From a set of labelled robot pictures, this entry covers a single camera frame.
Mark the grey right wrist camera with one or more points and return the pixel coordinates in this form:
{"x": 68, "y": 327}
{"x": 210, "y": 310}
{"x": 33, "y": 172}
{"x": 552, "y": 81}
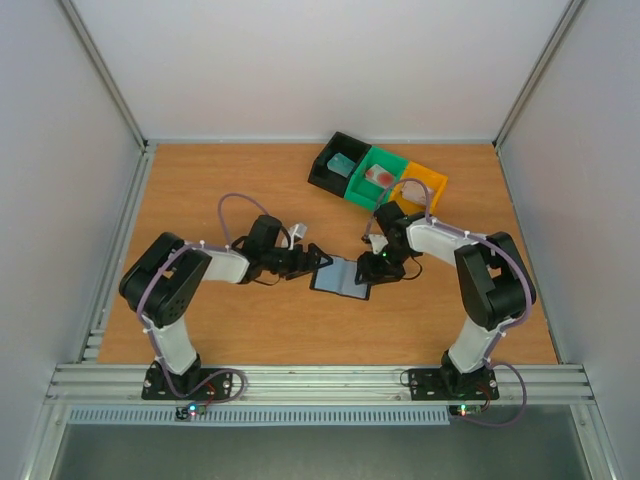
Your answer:
{"x": 377, "y": 242}

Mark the yellow plastic bin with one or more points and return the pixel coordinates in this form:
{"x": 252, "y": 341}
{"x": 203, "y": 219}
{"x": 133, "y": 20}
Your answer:
{"x": 426, "y": 176}

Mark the black plastic bin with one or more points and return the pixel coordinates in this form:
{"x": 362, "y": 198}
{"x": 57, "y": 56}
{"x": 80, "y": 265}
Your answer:
{"x": 321, "y": 177}

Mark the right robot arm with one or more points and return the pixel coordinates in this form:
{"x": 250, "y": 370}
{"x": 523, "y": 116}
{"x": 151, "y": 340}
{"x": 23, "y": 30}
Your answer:
{"x": 496, "y": 290}

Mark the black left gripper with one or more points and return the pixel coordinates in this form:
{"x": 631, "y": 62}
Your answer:
{"x": 301, "y": 266}

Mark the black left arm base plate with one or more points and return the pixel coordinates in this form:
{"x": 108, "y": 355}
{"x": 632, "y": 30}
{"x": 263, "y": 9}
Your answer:
{"x": 197, "y": 384}

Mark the green plastic bin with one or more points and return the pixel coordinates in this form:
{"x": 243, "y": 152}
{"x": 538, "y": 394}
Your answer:
{"x": 361, "y": 192}

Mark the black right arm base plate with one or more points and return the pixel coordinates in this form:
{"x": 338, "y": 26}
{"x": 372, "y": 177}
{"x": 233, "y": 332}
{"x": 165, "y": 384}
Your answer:
{"x": 447, "y": 384}

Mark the red patterned card stack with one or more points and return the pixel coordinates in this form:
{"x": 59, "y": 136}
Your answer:
{"x": 379, "y": 176}

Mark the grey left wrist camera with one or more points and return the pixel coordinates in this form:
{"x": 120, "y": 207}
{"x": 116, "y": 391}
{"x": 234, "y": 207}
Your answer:
{"x": 296, "y": 233}

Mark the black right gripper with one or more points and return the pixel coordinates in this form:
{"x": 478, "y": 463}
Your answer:
{"x": 377, "y": 265}

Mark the white slotted cable duct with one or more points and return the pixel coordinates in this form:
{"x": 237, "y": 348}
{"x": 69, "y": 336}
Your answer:
{"x": 261, "y": 416}

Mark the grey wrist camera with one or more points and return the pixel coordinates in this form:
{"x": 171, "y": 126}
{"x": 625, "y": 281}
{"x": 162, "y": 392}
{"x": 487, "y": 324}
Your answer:
{"x": 377, "y": 242}
{"x": 296, "y": 233}

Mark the aluminium front rail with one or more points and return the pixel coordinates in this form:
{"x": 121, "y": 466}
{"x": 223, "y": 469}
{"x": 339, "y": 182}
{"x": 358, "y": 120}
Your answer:
{"x": 307, "y": 385}

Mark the teal card stack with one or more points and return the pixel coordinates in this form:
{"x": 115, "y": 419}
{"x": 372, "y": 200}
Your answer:
{"x": 341, "y": 165}

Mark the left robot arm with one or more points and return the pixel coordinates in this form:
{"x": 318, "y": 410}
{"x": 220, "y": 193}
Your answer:
{"x": 161, "y": 284}

